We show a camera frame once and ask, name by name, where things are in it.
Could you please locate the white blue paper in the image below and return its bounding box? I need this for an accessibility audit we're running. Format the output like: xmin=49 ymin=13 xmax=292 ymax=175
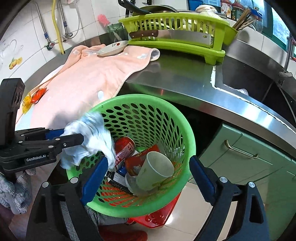
xmin=61 ymin=112 xmax=116 ymax=171

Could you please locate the kitchen cleaver wooden handle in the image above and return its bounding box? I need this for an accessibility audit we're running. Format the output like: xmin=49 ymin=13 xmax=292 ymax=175
xmin=129 ymin=30 xmax=213 ymax=48

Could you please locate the braided metal water hose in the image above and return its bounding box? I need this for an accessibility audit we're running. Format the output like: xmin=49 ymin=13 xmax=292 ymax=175
xmin=34 ymin=2 xmax=53 ymax=45

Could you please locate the green cabinet drawer handle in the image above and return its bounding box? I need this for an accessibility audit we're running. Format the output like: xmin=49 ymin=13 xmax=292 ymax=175
xmin=224 ymin=140 xmax=258 ymax=159

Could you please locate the black frying pan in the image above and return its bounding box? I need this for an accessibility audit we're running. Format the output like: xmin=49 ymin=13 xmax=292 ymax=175
xmin=118 ymin=0 xmax=178 ymax=15

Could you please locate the yellow gas hose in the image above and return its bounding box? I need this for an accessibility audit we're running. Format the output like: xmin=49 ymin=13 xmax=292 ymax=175
xmin=51 ymin=0 xmax=65 ymax=55

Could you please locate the sink faucet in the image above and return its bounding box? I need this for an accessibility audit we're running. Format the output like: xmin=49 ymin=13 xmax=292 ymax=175
xmin=279 ymin=32 xmax=295 ymax=79

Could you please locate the orange snack wrapper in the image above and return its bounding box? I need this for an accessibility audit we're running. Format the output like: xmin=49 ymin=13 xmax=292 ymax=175
xmin=31 ymin=87 xmax=47 ymax=104

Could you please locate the green plastic trash basket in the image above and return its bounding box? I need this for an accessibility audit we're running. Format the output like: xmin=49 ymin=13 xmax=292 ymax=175
xmin=67 ymin=94 xmax=196 ymax=218

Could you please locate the red drink can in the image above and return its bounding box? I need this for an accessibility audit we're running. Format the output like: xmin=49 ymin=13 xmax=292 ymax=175
xmin=115 ymin=137 xmax=135 ymax=171

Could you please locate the grey gloved left hand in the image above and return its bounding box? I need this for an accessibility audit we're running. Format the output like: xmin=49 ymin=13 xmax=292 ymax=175
xmin=1 ymin=168 xmax=36 ymax=215

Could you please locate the white paper cup green logo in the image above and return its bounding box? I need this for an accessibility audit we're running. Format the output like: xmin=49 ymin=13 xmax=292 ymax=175
xmin=136 ymin=151 xmax=175 ymax=191

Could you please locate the yellow plastic wrapper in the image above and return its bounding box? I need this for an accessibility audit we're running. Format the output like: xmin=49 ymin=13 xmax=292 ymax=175
xmin=22 ymin=93 xmax=32 ymax=114

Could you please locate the lime green dish rack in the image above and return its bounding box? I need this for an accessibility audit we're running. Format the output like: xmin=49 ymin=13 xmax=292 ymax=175
xmin=119 ymin=11 xmax=238 ymax=65

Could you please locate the white plate red mark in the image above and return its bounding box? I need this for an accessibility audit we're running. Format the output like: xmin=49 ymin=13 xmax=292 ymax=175
xmin=97 ymin=41 xmax=128 ymax=57

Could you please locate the pink flower towel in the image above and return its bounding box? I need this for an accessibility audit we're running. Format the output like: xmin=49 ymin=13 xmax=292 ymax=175
xmin=16 ymin=44 xmax=160 ymax=130

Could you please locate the chopsticks bundle in holder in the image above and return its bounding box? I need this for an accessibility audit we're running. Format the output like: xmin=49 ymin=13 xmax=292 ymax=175
xmin=232 ymin=8 xmax=255 ymax=32

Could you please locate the red snack bag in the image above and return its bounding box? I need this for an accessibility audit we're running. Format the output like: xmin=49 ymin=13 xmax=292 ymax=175
xmin=125 ymin=145 xmax=160 ymax=176

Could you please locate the red plastic stool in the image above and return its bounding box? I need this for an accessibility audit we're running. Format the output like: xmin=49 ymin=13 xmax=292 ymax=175
xmin=127 ymin=193 xmax=181 ymax=228

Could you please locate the wall water valve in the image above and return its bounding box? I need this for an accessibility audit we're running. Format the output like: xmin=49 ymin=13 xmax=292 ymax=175
xmin=45 ymin=41 xmax=55 ymax=51

